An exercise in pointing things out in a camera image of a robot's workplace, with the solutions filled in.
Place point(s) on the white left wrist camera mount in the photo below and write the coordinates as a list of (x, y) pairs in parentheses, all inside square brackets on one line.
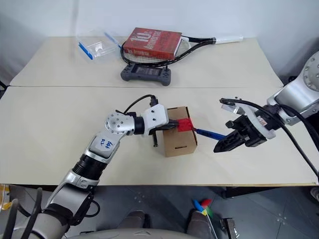
[(155, 115)]

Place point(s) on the red hardcover book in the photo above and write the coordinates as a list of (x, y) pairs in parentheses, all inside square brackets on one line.
[(152, 41)]

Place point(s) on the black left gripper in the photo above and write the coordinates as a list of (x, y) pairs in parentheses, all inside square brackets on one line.
[(155, 139)]

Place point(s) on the brown cardboard box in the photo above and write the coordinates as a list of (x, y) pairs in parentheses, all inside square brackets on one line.
[(179, 143)]

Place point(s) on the black metal base block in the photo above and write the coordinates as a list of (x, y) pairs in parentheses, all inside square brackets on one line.
[(228, 227)]

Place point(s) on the colourful toy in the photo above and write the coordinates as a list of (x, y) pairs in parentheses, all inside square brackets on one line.
[(207, 202)]

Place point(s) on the black table leg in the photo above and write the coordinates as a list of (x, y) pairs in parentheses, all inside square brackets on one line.
[(249, 191)]

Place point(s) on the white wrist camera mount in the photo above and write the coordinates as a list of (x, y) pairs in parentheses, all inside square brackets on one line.
[(268, 133), (155, 115)]

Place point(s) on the grey robot torso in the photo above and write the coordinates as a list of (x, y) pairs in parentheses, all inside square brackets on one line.
[(149, 235)]

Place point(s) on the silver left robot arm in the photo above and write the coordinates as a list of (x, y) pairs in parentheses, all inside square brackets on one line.
[(117, 123)]

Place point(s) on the clear plastic container blue clips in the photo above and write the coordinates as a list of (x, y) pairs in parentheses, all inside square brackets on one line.
[(96, 46)]

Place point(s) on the dark rounded shape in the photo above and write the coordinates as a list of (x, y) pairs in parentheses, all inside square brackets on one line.
[(135, 220), (198, 221)]

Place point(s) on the blue pen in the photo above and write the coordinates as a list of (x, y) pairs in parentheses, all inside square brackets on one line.
[(209, 134)]

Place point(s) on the grey handheld game controller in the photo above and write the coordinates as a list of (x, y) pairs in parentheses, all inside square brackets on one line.
[(144, 76)]

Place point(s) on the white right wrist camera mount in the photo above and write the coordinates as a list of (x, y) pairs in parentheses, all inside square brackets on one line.
[(268, 133)]

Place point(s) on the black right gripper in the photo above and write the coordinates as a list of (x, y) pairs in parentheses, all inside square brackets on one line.
[(249, 133)]

